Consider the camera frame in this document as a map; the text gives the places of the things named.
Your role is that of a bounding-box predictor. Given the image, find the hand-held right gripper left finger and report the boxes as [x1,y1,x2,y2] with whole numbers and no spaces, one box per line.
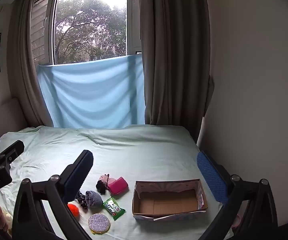
[12,149,94,240]

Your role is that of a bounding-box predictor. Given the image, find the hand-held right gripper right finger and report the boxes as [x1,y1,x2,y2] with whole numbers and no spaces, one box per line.
[196,151,279,240]

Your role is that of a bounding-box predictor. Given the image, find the black white patterned scrunchie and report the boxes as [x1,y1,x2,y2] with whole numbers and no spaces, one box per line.
[75,191,90,209]

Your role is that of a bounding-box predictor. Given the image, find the grey sock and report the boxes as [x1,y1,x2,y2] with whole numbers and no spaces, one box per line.
[85,190,103,208]

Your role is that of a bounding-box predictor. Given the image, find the orange fluffy pompom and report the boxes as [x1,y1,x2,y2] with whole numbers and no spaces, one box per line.
[67,203,81,216]

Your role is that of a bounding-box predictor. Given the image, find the magenta zip pouch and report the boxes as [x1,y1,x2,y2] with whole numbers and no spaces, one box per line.
[108,176,129,195]

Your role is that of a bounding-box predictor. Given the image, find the green tissue packet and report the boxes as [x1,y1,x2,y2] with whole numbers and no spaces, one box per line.
[102,197,126,221]

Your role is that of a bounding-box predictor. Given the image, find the cardboard box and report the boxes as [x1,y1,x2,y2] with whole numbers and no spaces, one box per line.
[132,179,208,222]

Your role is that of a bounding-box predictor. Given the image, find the person's left hand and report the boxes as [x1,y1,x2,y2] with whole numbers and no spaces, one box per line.
[0,200,10,232]

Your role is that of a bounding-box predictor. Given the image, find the pink bow hair clip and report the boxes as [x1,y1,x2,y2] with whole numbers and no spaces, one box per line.
[98,173,116,185]

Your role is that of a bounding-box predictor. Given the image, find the beige bed headboard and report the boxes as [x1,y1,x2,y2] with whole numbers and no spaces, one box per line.
[0,97,35,133]

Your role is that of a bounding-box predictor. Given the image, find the round glitter compact mirror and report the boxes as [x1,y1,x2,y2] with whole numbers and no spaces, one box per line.
[88,213,111,234]

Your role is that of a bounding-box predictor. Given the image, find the small pink object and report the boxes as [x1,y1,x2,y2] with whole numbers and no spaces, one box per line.
[231,212,243,228]

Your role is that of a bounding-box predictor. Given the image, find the pale green bed sheet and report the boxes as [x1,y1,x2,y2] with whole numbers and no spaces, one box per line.
[0,124,235,240]

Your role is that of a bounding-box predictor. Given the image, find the brown curtain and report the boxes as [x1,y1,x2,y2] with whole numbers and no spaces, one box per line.
[140,0,215,143]
[7,0,55,127]

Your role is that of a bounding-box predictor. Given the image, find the light blue hanging cloth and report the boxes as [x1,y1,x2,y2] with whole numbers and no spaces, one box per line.
[37,54,146,129]

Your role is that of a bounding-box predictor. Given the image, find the window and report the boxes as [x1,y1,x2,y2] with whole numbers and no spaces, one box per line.
[31,0,144,66]

